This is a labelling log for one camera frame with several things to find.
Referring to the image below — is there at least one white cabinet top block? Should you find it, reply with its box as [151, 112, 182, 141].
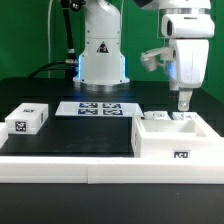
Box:
[5, 103, 49, 135]

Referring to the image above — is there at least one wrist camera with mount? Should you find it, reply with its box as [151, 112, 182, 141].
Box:
[140, 47, 174, 72]

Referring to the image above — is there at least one black cable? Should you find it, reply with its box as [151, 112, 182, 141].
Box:
[28, 0, 79, 79]

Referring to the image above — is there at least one white cabinet door panel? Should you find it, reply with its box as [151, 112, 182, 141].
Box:
[144, 111, 170, 120]
[172, 112, 197, 120]

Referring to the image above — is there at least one white cabinet box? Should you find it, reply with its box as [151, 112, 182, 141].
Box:
[131, 114, 224, 161]

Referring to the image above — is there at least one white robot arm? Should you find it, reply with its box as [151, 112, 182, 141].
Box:
[60, 0, 215, 111]

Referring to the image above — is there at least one white frame border wall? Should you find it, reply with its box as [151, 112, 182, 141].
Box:
[0, 122, 224, 185]

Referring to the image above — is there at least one white marker sheet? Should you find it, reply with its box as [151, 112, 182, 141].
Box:
[55, 102, 143, 117]

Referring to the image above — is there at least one white cable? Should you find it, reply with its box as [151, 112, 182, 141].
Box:
[47, 0, 54, 79]

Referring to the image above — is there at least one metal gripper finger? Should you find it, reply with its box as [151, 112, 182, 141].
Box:
[178, 89, 192, 111]

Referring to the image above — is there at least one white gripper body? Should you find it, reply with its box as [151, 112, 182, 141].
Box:
[161, 14, 215, 88]

